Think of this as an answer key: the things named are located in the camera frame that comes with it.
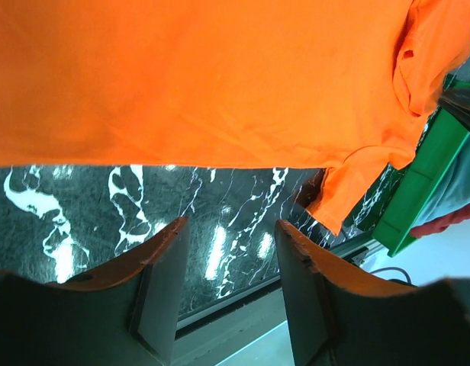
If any orange t shirt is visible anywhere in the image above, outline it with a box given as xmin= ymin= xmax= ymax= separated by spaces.
xmin=0 ymin=1 xmax=470 ymax=233

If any green plastic bin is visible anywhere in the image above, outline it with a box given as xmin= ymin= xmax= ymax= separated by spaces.
xmin=372 ymin=81 xmax=470 ymax=257

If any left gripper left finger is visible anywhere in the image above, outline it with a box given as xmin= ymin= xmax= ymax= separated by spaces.
xmin=0 ymin=217 xmax=190 ymax=365

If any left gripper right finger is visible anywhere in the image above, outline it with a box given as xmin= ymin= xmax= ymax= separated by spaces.
xmin=275 ymin=220 xmax=470 ymax=365

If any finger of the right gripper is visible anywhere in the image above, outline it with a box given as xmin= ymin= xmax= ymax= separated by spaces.
xmin=439 ymin=87 xmax=470 ymax=133

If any light blue t shirt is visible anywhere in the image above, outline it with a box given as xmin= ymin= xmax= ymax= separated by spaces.
xmin=414 ymin=136 xmax=470 ymax=226

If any dark red t shirt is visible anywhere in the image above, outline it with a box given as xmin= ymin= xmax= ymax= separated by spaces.
xmin=410 ymin=204 xmax=470 ymax=239

